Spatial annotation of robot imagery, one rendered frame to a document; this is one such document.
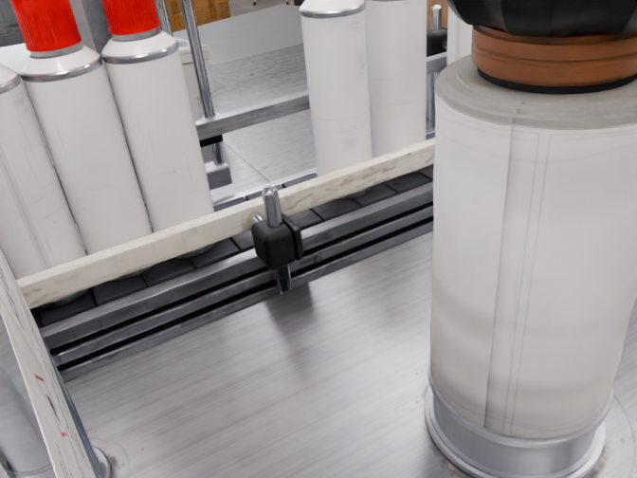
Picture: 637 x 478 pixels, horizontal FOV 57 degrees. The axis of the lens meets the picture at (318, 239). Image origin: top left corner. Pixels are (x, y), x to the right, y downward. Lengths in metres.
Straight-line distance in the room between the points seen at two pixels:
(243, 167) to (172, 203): 0.28
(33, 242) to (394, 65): 0.31
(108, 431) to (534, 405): 0.23
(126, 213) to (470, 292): 0.28
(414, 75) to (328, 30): 0.10
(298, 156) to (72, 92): 0.38
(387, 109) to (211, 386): 0.29
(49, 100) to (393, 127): 0.28
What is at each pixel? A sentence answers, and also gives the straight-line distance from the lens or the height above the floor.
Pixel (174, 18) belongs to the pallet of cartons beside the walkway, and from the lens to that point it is 4.07.
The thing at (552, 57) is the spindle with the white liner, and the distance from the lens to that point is 0.20.
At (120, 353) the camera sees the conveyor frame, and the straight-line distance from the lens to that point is 0.47.
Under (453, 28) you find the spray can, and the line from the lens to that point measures 0.58.
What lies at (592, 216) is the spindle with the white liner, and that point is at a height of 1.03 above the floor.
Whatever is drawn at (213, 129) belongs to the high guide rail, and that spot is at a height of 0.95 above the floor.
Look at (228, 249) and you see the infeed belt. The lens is 0.48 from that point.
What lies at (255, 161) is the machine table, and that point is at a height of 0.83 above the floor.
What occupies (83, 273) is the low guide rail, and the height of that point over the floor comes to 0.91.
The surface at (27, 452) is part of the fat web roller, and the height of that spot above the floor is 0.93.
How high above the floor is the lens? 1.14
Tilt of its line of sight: 33 degrees down
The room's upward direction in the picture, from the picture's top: 6 degrees counter-clockwise
